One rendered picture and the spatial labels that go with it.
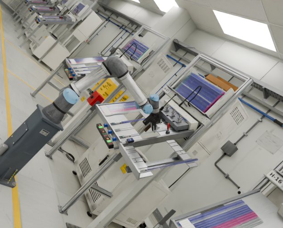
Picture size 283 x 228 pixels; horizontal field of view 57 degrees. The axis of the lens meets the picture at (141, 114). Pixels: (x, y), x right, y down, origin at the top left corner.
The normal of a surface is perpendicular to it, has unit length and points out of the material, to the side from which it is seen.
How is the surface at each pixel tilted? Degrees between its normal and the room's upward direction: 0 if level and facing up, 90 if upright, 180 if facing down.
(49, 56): 90
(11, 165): 90
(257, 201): 45
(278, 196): 90
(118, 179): 90
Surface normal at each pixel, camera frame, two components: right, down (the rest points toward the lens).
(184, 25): 0.43, 0.48
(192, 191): -0.56, -0.52
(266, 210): 0.11, -0.87
